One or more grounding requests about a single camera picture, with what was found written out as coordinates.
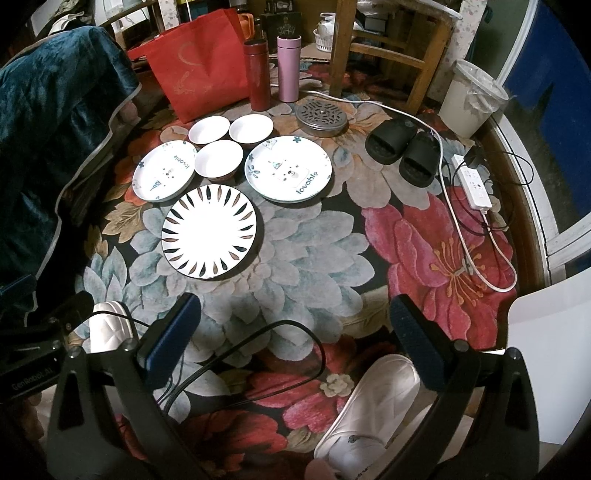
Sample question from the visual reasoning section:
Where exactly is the white plate with leaf pattern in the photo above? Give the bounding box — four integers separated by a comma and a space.
160, 184, 257, 280

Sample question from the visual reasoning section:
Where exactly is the small bear plate lovable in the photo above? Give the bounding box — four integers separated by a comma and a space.
131, 140, 197, 203

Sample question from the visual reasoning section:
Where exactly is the white bowl front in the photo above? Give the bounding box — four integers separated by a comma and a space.
195, 140, 243, 181

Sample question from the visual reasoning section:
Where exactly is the white bowl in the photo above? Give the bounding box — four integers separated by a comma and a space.
188, 115, 230, 146
229, 113, 274, 145
195, 140, 243, 181

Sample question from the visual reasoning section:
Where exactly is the large bear plate lovable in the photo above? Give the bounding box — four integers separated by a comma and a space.
245, 136, 332, 204

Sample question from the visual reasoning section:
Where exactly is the white slipper left foot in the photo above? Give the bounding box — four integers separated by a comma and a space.
87, 300, 137, 353

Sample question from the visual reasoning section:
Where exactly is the white slipper foot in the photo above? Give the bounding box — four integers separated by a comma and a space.
87, 300, 137, 353
304, 354, 420, 479

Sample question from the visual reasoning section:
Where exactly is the white slipper right foot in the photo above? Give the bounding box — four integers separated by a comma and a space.
304, 354, 420, 479

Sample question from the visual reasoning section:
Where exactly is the white power strip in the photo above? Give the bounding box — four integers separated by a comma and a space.
451, 154, 492, 212

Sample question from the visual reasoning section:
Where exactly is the black slipper right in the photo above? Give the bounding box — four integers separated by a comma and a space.
399, 131, 441, 188

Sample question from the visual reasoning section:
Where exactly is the black slipper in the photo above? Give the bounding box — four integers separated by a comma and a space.
365, 118, 418, 165
399, 131, 441, 188

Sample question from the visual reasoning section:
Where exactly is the black slipper left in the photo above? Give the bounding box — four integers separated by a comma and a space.
365, 118, 418, 165

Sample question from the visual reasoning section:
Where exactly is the round metal perforated tin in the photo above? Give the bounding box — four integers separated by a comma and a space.
295, 99, 349, 138

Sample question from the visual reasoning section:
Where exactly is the white trash bin with liner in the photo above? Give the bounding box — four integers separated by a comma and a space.
439, 59, 509, 138

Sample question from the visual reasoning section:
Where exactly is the red shopping bag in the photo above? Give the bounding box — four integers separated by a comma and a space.
128, 9, 249, 122

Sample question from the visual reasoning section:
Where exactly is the wooden chair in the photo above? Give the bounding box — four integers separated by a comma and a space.
329, 0, 463, 114

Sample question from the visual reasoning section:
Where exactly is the dark red thermos bottle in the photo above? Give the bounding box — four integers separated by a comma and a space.
243, 39, 270, 111

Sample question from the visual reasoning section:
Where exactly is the white basket in background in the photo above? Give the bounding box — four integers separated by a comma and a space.
314, 12, 335, 53

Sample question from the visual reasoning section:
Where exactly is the pink thermos bottle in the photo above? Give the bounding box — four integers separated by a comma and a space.
277, 36, 301, 103

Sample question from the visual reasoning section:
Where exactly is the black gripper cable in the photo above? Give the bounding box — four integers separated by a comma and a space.
87, 309, 328, 418

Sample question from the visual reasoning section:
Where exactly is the black thin cable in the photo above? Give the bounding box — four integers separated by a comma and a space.
450, 146, 536, 234

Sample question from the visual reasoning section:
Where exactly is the white power cable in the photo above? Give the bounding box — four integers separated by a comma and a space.
269, 81, 518, 294

